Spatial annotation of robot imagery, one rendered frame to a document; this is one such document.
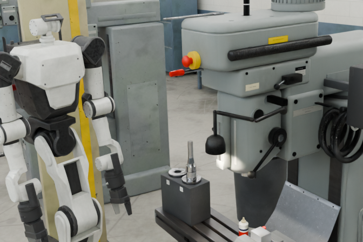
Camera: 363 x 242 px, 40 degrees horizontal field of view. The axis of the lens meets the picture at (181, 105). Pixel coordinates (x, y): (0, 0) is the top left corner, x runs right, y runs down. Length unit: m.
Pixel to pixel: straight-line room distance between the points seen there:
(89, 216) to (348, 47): 1.29
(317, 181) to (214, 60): 0.85
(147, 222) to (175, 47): 5.34
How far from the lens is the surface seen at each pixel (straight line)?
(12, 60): 2.03
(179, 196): 2.29
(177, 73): 1.75
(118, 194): 2.33
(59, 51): 2.09
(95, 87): 2.27
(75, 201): 2.22
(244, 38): 1.62
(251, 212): 4.06
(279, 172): 3.94
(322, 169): 2.18
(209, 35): 1.60
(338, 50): 1.99
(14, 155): 2.11
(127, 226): 4.23
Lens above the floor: 2.08
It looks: 16 degrees down
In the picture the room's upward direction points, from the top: 2 degrees counter-clockwise
